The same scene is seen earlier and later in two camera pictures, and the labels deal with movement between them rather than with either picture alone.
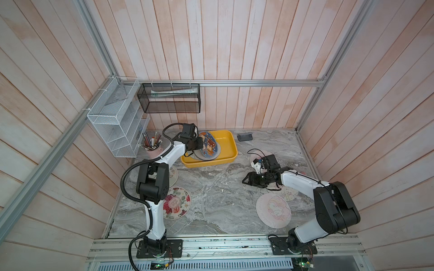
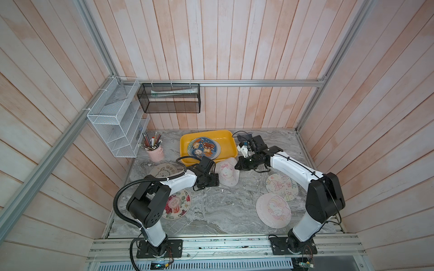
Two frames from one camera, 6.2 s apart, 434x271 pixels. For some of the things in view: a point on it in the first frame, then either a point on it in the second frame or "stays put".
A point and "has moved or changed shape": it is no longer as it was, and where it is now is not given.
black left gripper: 200,143 -> 215,181
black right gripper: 252,176 -> 242,166
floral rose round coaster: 177,203 stays put
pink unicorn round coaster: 256,155 has moved or changed shape
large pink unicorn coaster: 274,210 stays put
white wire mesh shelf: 117,117 stays put
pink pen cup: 152,145 stays put
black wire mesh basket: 170,97 stays put
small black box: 244,136 stays put
